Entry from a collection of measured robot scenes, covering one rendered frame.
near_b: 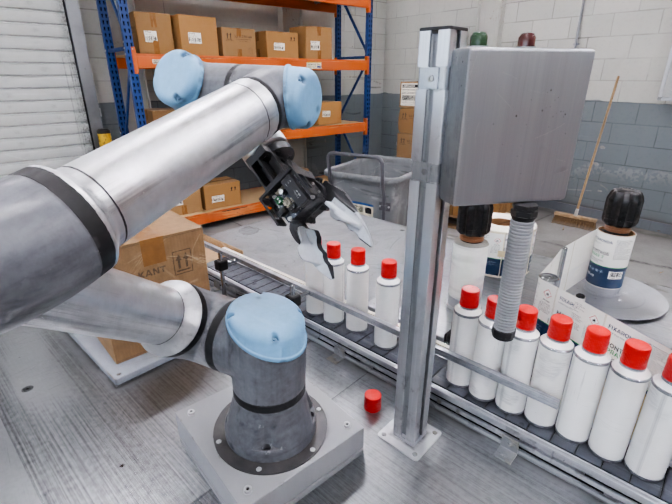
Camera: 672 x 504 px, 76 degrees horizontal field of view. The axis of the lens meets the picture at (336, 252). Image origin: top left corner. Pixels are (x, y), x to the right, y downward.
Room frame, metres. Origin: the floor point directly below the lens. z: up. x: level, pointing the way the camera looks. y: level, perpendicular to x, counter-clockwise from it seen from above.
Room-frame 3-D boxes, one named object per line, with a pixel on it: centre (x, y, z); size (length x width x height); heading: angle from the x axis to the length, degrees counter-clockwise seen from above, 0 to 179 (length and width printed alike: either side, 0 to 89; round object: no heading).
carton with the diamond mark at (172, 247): (0.98, 0.50, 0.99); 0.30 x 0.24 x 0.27; 43
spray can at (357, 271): (0.89, -0.05, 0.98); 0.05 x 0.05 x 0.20
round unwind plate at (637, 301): (1.07, -0.74, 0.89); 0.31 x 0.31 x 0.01
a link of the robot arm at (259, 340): (0.56, 0.11, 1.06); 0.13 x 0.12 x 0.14; 65
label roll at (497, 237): (1.27, -0.52, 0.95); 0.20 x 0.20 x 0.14
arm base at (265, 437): (0.56, 0.11, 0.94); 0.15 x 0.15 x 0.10
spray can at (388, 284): (0.83, -0.11, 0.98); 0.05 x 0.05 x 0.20
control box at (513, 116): (0.61, -0.22, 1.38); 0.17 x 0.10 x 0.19; 102
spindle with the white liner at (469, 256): (1.00, -0.34, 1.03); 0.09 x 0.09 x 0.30
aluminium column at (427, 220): (0.61, -0.14, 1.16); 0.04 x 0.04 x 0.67; 47
